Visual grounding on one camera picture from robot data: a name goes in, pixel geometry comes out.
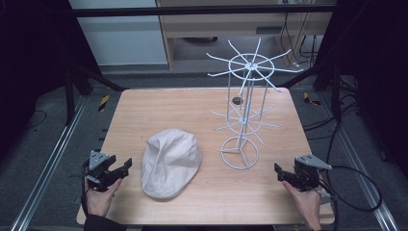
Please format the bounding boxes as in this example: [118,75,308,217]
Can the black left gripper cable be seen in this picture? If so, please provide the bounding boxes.
[80,159,91,217]

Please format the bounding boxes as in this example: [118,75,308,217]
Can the black hanging cables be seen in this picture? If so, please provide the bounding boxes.
[279,12,319,66]

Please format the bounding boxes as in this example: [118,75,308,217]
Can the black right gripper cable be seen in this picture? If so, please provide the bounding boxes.
[316,165,383,231]

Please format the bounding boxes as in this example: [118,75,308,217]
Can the grey cable plug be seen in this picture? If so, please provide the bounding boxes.
[316,189,337,205]

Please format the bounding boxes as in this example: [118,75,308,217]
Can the thin black floor cable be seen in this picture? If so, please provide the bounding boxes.
[26,109,48,130]

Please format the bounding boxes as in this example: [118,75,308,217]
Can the white wire hat rack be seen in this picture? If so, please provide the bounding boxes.
[206,38,304,171]

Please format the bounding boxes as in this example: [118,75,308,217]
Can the white cabinet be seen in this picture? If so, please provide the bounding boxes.
[67,0,169,67]

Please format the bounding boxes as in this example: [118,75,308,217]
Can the wooden desk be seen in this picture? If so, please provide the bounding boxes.
[155,0,336,69]

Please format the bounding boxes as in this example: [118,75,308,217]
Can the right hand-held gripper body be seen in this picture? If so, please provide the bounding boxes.
[293,154,333,193]

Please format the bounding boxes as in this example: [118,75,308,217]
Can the black metal stand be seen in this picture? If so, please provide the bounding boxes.
[63,59,128,127]
[278,59,343,124]

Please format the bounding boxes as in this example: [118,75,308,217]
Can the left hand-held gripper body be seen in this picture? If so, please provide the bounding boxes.
[83,149,123,193]

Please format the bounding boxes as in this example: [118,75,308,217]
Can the aluminium floor rail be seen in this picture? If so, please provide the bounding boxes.
[317,91,400,231]
[9,95,89,231]

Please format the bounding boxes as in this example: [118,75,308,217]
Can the black floor cables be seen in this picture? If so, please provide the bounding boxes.
[302,76,365,141]

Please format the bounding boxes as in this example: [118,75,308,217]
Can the yellow black striped tape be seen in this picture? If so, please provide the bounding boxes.
[97,93,111,113]
[302,91,321,107]

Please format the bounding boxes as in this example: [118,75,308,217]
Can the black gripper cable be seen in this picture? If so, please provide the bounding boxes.
[316,165,383,231]
[80,159,91,217]

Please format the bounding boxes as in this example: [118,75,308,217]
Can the beige cap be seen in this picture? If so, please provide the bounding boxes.
[140,128,203,200]

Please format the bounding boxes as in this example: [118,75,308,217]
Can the person's left hand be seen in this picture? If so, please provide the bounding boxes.
[84,177,124,218]

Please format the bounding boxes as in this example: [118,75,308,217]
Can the black horizontal frame bar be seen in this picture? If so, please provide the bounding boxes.
[70,4,338,18]

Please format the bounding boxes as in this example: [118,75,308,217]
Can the black curtain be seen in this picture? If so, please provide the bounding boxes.
[0,0,104,162]
[312,0,408,181]

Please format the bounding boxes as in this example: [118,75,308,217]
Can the person's right hand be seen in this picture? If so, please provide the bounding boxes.
[281,179,322,231]

